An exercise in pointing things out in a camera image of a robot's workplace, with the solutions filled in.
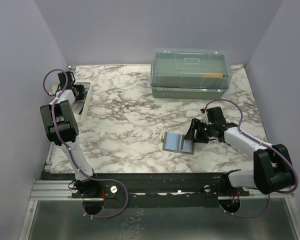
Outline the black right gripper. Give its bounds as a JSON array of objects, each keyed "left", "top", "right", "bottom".
[{"left": 184, "top": 118, "right": 215, "bottom": 144}]

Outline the grey credit card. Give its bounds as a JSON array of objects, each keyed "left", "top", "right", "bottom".
[{"left": 73, "top": 102, "right": 85, "bottom": 115}]

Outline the grey leather card holder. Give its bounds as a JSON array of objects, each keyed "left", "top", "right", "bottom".
[{"left": 161, "top": 132, "right": 195, "bottom": 155}]

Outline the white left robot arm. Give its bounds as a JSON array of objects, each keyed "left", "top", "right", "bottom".
[{"left": 40, "top": 69, "right": 101, "bottom": 198}]

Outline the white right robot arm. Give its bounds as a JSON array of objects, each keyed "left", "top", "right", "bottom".
[{"left": 184, "top": 107, "right": 297, "bottom": 196}]

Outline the white plastic card tray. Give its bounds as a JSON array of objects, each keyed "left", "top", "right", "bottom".
[{"left": 51, "top": 81, "right": 93, "bottom": 123}]

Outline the clear lidded storage box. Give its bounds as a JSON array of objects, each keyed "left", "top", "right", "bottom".
[{"left": 150, "top": 48, "right": 233, "bottom": 100}]

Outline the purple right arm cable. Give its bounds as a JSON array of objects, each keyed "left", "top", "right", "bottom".
[{"left": 201, "top": 98, "right": 298, "bottom": 218}]

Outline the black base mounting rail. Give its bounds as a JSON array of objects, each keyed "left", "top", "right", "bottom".
[{"left": 39, "top": 171, "right": 249, "bottom": 212}]

